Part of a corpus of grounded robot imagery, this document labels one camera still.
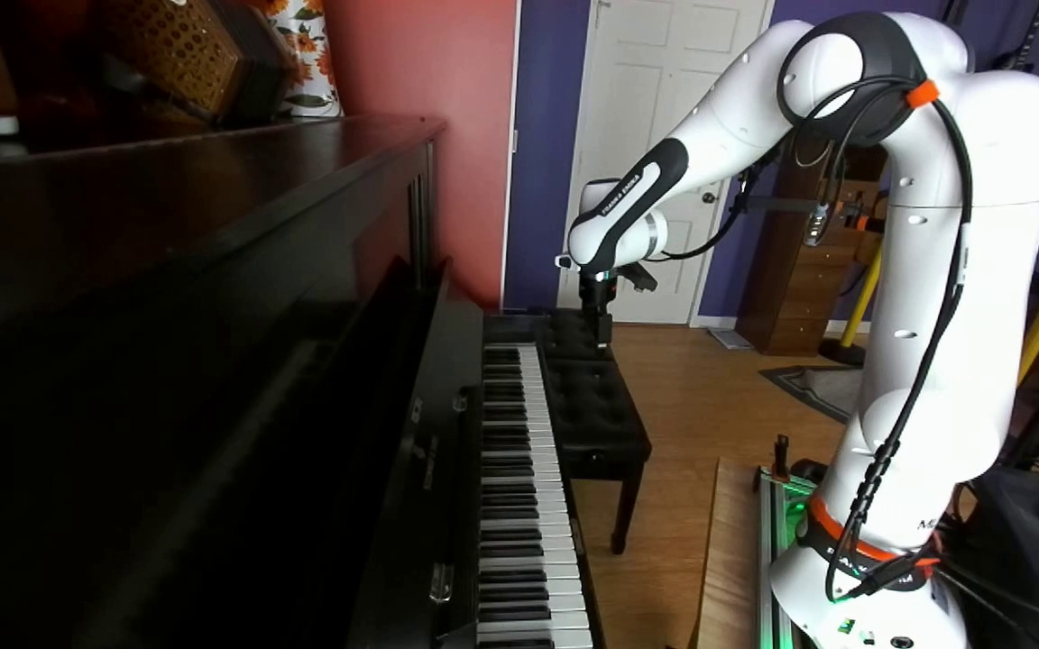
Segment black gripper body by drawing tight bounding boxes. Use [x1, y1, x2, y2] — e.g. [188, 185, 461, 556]
[578, 264, 620, 322]

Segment black tufted piano bench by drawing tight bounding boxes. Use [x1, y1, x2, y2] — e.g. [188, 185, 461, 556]
[535, 310, 658, 560]

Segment black upright piano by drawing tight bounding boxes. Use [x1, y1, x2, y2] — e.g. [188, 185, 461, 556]
[0, 113, 608, 649]

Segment dark floor mat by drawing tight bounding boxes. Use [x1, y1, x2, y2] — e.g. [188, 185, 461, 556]
[757, 356, 874, 425]

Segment white panel door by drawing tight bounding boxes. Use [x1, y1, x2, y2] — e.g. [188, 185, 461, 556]
[557, 0, 780, 332]

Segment wooden robot platform board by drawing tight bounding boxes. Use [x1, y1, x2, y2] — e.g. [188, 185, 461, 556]
[694, 463, 776, 649]

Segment black bag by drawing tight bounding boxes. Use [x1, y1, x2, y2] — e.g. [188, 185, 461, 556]
[945, 463, 1039, 649]

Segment wicker basket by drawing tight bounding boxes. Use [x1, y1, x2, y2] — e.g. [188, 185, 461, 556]
[99, 0, 295, 131]

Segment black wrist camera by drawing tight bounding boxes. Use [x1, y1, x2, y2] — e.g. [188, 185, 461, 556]
[616, 261, 666, 297]

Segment metal frame with green light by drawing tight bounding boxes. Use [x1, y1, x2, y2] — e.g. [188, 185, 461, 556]
[752, 464, 821, 649]

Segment black arm cable orange clips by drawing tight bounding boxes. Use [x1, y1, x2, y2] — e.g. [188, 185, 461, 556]
[776, 9, 982, 606]

